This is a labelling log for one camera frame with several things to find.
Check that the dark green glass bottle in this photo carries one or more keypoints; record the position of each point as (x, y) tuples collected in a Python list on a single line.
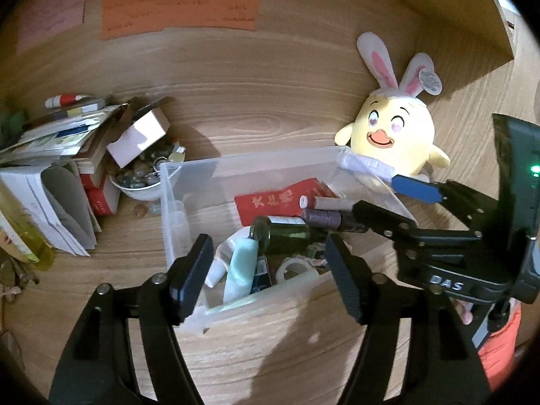
[(287, 234)]

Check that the pink cream tube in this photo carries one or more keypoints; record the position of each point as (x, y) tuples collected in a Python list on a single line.
[(221, 257)]

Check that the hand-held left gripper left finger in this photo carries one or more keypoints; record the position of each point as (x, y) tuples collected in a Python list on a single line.
[(190, 280)]

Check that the orange paper note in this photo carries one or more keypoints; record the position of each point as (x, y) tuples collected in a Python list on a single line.
[(177, 8)]

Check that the red paper packet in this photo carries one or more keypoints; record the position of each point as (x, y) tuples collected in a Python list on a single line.
[(274, 200)]

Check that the orange cloth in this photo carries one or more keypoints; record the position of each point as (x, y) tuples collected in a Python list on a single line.
[(502, 346)]

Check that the white tube red cap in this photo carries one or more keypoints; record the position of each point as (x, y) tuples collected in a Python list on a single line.
[(333, 203)]

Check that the pale green tube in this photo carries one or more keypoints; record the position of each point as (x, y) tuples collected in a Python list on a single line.
[(295, 283)]

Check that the small blue box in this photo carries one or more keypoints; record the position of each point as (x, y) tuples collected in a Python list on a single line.
[(260, 276)]

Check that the stack of booklets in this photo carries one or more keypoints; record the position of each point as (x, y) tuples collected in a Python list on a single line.
[(63, 135)]

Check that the yellow-green spray bottle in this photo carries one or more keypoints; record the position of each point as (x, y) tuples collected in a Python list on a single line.
[(36, 251)]

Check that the folded white paper leaflets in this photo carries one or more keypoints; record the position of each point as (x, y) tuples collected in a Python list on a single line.
[(55, 206)]

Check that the purple black cosmetic tube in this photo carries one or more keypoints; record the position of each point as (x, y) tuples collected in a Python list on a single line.
[(322, 218)]

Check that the teal capped small tube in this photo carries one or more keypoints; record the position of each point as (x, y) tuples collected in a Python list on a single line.
[(240, 270)]

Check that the white bowl of marbles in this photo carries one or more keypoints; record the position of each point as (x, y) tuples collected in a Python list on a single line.
[(139, 192)]

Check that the clear plastic bin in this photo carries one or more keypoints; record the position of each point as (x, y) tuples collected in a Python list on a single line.
[(211, 177)]

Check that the person's right hand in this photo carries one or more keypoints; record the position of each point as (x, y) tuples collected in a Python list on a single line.
[(466, 314)]

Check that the pink paper note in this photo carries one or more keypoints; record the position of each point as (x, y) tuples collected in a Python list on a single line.
[(50, 12)]

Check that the white pink small box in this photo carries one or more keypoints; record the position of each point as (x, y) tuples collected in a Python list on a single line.
[(139, 135)]

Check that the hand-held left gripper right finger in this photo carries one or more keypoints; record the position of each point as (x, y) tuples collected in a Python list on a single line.
[(341, 274)]

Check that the red white marker pen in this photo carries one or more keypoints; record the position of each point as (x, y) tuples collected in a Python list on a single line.
[(67, 100)]

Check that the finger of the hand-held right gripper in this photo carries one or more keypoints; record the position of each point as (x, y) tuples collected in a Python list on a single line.
[(405, 232), (415, 187)]

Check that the wooden shelf board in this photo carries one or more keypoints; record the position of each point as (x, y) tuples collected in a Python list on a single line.
[(443, 0)]

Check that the green object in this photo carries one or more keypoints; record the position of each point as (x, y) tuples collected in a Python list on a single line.
[(12, 124)]

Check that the dark brown flat object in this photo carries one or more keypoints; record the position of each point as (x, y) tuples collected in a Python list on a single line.
[(143, 105)]

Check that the green glass pebble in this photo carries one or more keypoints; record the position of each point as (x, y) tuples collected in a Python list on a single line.
[(155, 209)]

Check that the pinkish glass pebble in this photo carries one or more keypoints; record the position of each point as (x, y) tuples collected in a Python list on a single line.
[(138, 210)]

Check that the yellow chick plush toy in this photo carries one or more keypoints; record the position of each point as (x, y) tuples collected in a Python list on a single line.
[(396, 130)]

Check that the white tape roll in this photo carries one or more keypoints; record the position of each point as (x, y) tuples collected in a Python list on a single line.
[(306, 266)]

